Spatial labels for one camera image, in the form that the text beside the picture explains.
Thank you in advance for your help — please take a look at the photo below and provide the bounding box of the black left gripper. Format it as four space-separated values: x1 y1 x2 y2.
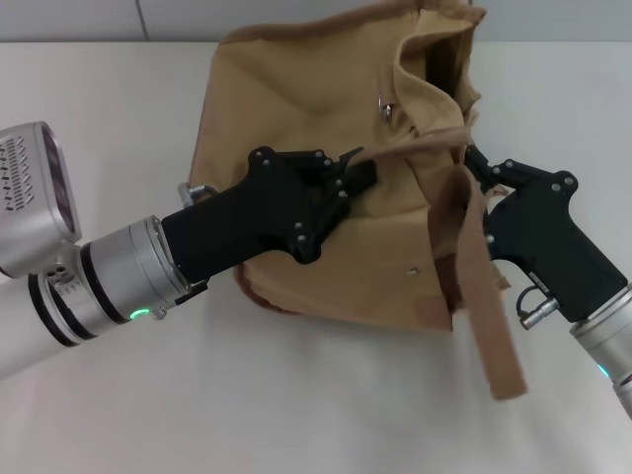
160 145 380 286

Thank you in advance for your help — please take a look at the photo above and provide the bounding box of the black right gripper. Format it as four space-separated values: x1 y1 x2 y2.
464 144 632 323

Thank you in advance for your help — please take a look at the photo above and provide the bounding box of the khaki canvas food bag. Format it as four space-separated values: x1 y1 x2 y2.
189 0 530 403

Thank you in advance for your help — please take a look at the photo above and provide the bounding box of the silver metal D ring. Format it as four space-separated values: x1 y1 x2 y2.
375 91 398 121

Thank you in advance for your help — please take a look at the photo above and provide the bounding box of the silver right gripper cable connector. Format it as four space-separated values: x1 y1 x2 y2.
515 283 560 329

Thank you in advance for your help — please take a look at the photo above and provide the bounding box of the silver gripper cable connector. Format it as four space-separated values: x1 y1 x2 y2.
178 182 219 209
515 283 560 329

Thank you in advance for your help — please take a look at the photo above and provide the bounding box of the silver left gripper cable connector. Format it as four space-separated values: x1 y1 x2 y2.
178 182 219 209

